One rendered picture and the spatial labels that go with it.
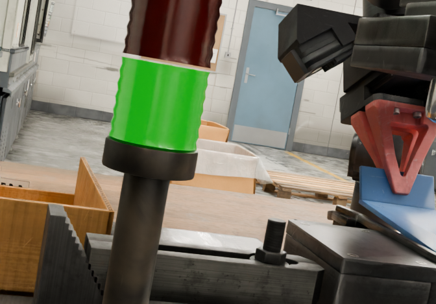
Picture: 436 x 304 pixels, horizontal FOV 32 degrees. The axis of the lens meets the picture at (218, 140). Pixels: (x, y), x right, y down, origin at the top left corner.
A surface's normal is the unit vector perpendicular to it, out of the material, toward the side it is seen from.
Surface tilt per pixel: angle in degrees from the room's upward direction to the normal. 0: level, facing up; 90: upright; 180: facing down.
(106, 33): 90
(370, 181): 65
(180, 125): 104
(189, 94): 76
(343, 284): 90
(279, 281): 90
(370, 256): 0
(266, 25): 90
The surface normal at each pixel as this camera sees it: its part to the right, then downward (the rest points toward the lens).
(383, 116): 0.26, 0.08
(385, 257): 0.18, -0.98
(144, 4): -0.67, 0.20
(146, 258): 0.60, 0.18
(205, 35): 0.84, -0.04
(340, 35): 0.30, -0.28
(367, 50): -0.95, -0.14
